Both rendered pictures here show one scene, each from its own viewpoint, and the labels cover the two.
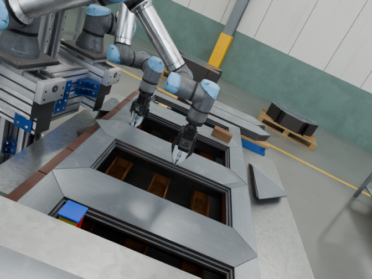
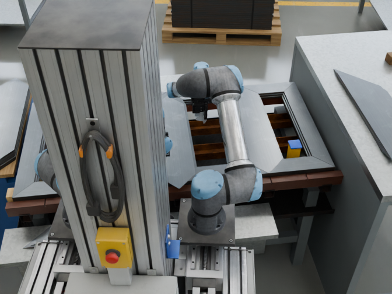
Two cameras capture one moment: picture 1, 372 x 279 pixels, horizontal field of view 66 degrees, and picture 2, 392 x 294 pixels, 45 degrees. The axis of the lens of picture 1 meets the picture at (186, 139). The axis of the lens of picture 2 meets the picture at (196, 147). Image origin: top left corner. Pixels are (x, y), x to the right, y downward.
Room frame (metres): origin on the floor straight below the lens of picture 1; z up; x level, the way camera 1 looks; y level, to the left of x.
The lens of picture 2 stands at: (1.19, 1.96, 2.52)
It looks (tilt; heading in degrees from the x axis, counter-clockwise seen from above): 42 degrees down; 267
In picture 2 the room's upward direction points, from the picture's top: 1 degrees counter-clockwise
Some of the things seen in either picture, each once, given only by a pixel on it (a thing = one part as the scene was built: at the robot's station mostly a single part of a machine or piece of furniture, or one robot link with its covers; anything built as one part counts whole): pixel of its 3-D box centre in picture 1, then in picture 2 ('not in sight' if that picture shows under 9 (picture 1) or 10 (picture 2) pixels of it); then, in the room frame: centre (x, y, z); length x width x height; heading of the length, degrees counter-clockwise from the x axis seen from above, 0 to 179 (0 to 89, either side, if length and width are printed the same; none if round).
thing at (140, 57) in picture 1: (141, 61); not in sight; (1.33, 0.34, 1.15); 0.11 x 0.11 x 0.08; 42
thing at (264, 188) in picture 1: (267, 185); not in sight; (1.48, -0.54, 0.77); 0.45 x 0.20 x 0.04; 3
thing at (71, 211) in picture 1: (72, 213); (294, 145); (0.58, 0.20, 0.88); 0.06 x 0.06 x 0.02; 3
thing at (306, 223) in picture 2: not in sight; (303, 227); (0.49, 0.30, 0.34); 0.06 x 0.06 x 0.68; 3
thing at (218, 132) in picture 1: (222, 134); not in sight; (1.65, -0.19, 0.87); 0.12 x 0.06 x 0.05; 87
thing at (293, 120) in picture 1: (289, 122); not in sight; (5.81, -1.77, 0.20); 1.20 x 0.80 x 0.41; 80
